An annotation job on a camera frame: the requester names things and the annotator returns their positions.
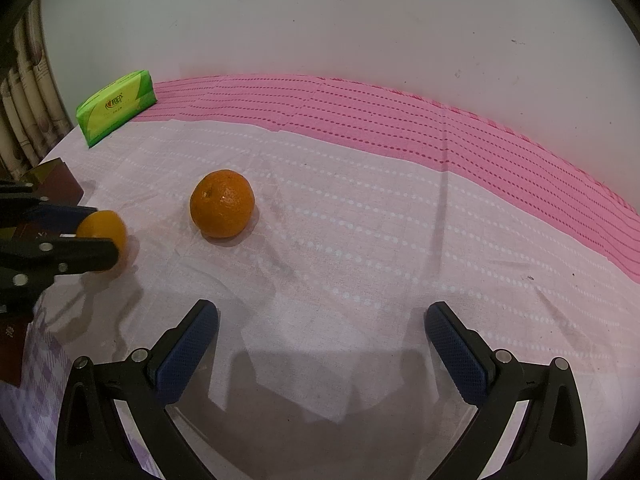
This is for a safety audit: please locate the yellow-orange mandarin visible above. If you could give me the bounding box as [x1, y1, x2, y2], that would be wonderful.
[76, 210, 128, 268]

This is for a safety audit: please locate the orange mandarin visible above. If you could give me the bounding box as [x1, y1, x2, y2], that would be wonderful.
[189, 169, 255, 240]

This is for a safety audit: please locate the gold rectangular tin tray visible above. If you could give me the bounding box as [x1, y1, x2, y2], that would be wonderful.
[1, 158, 84, 387]

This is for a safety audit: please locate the beige pleated curtain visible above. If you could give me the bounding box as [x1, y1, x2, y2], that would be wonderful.
[1, 0, 72, 180]

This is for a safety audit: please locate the green tissue box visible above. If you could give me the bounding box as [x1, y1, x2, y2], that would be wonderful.
[76, 70, 157, 148]

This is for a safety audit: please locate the pink purple checked tablecloth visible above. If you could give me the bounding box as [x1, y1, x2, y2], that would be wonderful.
[1, 76, 639, 479]

